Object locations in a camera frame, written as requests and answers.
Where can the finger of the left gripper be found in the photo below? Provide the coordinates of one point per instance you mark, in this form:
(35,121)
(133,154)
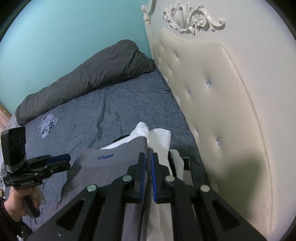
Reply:
(59,167)
(59,158)

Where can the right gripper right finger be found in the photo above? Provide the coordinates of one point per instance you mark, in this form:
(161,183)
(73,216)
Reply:
(198,213)

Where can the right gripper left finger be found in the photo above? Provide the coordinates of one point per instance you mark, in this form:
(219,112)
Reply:
(97,213)

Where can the grey shorts garment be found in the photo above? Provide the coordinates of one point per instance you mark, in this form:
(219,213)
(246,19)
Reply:
(101,167)

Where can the person left forearm sleeve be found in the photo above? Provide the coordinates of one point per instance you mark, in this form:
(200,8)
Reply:
(10,229)

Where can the person left hand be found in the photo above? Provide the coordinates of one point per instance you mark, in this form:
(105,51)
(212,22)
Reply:
(14,204)

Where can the light blue crumpled garment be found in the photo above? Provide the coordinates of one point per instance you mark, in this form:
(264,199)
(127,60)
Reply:
(48,121)

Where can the dark blue patterned bedspread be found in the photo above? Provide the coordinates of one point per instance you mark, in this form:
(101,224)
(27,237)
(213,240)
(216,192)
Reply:
(96,119)

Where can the black folded garment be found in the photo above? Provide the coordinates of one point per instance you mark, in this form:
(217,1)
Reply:
(180,166)

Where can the rolled dark grey duvet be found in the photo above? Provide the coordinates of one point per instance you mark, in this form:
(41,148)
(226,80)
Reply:
(117,63)

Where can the cream tufted headboard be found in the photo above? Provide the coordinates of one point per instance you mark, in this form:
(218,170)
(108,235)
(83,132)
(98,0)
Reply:
(221,116)

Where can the wooden frame by wall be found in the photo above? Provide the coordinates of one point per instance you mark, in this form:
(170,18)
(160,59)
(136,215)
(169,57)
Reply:
(4,111)

